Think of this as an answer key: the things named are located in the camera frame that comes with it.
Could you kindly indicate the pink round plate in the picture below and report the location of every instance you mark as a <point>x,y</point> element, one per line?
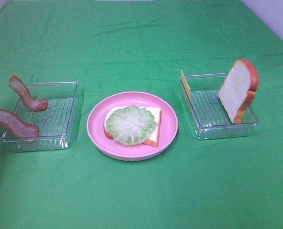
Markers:
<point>111,148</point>

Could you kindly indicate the toy bread slice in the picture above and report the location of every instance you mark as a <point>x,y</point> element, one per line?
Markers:
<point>156,128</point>
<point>238,90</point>

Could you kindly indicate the yellow toy cheese slice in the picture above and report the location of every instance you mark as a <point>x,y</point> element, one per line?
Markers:
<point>186,85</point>

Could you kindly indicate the right clear plastic container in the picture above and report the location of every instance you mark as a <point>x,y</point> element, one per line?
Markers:
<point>206,112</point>

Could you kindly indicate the left clear plastic container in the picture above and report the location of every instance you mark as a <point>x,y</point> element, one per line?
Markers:
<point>56,123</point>

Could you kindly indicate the toy lettuce leaf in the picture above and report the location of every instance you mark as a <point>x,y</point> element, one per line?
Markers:
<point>131,125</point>

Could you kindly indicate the clear plastic container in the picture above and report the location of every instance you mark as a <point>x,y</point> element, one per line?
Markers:
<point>206,112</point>
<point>56,123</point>

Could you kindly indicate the toy bacon strip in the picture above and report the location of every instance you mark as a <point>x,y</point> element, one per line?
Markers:
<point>18,127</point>
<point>21,89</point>

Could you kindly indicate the green tablecloth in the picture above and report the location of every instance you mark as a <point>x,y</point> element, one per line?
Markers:
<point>110,47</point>

